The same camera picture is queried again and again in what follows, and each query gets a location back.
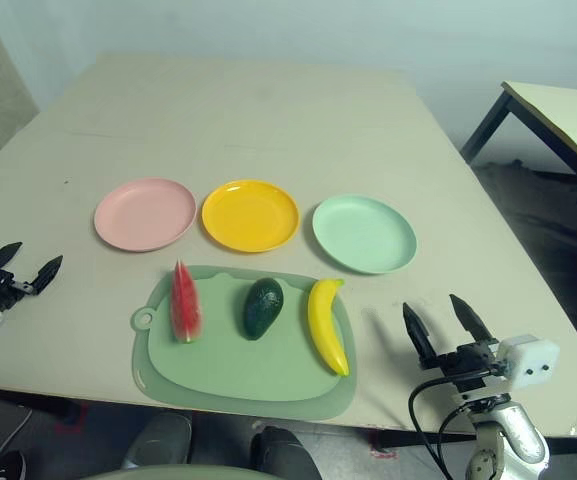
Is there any grey robot right foot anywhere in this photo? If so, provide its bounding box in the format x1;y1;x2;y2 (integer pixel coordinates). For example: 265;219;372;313
250;424;322;480

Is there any yellow banana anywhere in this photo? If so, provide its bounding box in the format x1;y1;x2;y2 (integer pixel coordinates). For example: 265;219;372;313
307;278;350;377

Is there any grey-green robot torso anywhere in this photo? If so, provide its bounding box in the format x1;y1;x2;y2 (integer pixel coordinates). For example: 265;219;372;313
80;463;264;480

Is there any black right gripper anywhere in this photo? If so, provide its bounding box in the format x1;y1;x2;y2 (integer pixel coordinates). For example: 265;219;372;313
402;293;512;397

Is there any yellow round plate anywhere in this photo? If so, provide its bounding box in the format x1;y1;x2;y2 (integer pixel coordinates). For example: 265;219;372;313
201;180;301;254

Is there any grey robot left foot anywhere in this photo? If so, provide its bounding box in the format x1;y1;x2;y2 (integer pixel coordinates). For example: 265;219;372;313
120;412;193;471

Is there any grey robot foot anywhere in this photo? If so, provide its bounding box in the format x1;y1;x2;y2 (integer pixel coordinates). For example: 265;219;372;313
120;412;193;471
250;424;322;480

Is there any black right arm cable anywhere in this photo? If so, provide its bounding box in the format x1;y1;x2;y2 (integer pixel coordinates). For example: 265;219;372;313
407;374;499;480

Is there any side table with black legs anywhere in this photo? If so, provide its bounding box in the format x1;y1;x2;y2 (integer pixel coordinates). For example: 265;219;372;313
460;80;577;226

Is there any dark green avocado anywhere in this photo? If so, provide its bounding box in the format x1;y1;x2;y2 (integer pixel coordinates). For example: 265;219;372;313
243;277;285;342

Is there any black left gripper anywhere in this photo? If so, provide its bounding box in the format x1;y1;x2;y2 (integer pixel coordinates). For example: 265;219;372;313
0;242;64;311

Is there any black sneaker with white sole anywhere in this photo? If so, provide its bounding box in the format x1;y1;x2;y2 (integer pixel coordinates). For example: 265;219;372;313
0;448;28;480

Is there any green silicone cutting mat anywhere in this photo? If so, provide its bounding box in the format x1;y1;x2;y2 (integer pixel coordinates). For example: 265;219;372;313
131;264;359;421

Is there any pink round plate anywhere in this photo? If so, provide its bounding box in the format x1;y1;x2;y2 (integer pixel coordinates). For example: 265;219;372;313
93;177;198;253

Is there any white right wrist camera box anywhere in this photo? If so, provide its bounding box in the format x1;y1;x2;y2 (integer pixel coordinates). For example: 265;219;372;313
497;333;561;390

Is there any black table foot bar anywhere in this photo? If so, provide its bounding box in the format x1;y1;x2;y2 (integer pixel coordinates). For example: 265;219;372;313
0;385;87;424
367;423;475;451

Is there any red watermelon slice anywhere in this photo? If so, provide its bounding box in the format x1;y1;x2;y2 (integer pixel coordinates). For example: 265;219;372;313
170;258;204;345

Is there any mint green round plate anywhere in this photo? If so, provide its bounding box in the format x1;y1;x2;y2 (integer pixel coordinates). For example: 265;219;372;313
311;195;418;275

